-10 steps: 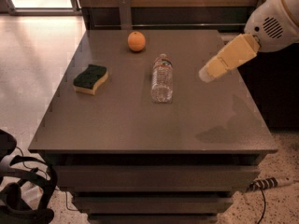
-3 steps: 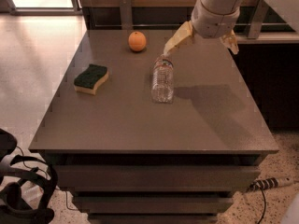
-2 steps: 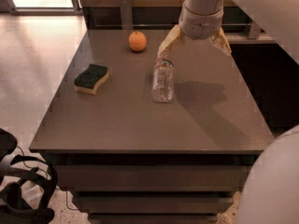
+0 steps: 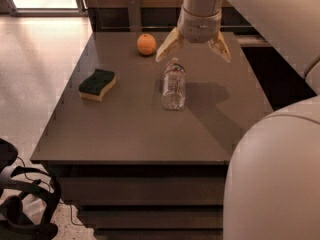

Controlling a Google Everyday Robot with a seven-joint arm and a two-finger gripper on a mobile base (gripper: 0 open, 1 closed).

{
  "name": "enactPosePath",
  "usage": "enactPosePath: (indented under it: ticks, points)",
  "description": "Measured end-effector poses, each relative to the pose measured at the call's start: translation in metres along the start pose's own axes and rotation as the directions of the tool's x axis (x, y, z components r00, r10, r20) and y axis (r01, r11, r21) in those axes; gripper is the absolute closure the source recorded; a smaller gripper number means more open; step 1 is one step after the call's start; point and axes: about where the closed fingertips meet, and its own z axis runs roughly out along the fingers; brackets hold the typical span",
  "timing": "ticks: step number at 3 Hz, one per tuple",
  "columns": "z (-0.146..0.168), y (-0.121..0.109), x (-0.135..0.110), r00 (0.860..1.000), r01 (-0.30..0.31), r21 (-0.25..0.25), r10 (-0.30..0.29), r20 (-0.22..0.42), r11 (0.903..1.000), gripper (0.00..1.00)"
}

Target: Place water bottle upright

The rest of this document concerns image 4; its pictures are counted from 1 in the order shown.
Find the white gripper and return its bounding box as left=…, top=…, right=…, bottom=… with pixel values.
left=156, top=9, right=231, bottom=63

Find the clear plastic water bottle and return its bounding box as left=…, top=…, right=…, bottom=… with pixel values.
left=162, top=58, right=185, bottom=111

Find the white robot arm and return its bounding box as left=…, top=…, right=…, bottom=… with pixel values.
left=157, top=0, right=320, bottom=240

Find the orange fruit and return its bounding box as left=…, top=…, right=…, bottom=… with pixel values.
left=137, top=34, right=156, bottom=56

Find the green yellow sponge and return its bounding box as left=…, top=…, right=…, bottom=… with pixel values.
left=78, top=69, right=116, bottom=102

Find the brown drawer cabinet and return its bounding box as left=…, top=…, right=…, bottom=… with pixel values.
left=32, top=32, right=271, bottom=240

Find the black VR headset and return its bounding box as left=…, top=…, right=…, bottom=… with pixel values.
left=0, top=139, right=61, bottom=240

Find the left metal bracket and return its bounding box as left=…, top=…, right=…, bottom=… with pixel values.
left=126, top=0, right=142, bottom=32

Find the window frame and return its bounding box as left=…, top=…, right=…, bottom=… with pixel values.
left=0, top=0, right=88, bottom=17

